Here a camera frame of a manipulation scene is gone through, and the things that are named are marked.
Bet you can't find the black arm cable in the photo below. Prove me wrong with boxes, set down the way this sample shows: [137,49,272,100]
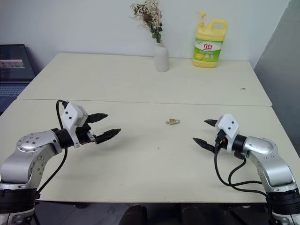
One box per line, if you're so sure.
[37,99,70,200]
[213,138,269,203]

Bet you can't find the grey partition panel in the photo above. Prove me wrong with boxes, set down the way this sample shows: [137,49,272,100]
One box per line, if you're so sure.
[254,13,300,154]

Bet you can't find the dark open laptop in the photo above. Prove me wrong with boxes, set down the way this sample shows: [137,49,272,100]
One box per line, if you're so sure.
[0,44,36,116]

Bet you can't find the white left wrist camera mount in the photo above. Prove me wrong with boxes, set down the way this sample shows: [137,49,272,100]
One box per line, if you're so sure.
[61,102,89,149]

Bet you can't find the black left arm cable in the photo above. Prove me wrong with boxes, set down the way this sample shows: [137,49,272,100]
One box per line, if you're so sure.
[37,99,70,200]

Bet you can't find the yellow detergent pump bottle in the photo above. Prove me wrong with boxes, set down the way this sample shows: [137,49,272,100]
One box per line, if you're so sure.
[192,11,228,69]

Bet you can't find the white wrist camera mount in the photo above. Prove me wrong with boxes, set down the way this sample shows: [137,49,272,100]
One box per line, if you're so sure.
[215,113,240,151]
[61,102,89,149]

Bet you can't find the dark rounded shape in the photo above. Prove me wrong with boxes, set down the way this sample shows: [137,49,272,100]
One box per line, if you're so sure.
[123,204,148,225]

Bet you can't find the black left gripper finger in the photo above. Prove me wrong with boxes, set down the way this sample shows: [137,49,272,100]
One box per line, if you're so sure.
[88,112,109,125]
[95,128,122,144]

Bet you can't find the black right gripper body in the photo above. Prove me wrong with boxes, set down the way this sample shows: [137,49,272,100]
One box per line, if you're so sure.
[213,129,227,153]

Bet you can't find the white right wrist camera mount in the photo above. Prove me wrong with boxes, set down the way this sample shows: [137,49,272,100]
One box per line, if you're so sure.
[215,113,240,151]

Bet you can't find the dried flower bouquet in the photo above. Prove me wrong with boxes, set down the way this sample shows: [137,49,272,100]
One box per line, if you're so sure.
[129,0,164,45]

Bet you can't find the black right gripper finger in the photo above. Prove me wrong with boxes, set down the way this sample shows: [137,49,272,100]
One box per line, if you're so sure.
[192,137,217,154]
[204,119,219,128]

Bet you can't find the white ceramic vase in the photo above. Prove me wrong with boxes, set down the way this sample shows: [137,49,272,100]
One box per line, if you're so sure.
[153,43,170,73]

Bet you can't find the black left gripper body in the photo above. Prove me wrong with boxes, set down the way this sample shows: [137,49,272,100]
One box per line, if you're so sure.
[75,114,98,146]

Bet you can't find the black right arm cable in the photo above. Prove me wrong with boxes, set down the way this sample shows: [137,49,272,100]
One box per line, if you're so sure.
[213,138,269,203]

